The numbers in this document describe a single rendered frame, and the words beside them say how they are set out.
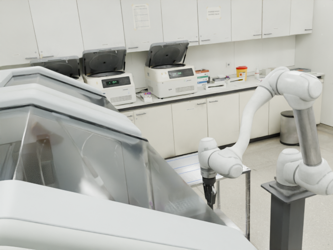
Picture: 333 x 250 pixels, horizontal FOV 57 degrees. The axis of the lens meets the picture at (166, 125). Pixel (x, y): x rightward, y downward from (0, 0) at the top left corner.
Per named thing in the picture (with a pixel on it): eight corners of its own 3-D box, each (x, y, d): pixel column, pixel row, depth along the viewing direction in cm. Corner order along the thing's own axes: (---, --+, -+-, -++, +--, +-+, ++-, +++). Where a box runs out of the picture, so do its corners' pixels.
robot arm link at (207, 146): (194, 164, 166) (208, 173, 155) (193, 137, 162) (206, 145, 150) (211, 159, 171) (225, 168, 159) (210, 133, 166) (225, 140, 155)
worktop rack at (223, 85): (205, 90, 423) (205, 86, 421) (203, 89, 433) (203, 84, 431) (226, 87, 429) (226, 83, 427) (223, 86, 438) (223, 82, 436)
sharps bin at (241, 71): (240, 82, 460) (240, 67, 454) (233, 80, 476) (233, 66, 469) (249, 80, 466) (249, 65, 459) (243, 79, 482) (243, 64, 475)
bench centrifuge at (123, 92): (92, 110, 364) (83, 51, 343) (85, 100, 420) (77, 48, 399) (137, 103, 382) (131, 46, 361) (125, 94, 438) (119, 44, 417)
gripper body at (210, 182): (198, 173, 168) (199, 188, 171) (206, 180, 161) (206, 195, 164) (211, 170, 171) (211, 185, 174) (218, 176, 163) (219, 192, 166)
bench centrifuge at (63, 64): (39, 118, 347) (27, 61, 327) (41, 107, 403) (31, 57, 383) (89, 111, 362) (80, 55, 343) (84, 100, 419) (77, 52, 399)
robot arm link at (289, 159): (288, 172, 212) (289, 143, 206) (310, 183, 197) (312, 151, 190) (270, 178, 206) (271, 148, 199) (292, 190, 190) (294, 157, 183)
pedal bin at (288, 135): (291, 149, 434) (293, 117, 419) (273, 140, 468) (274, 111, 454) (308, 144, 443) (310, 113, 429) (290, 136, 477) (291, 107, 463)
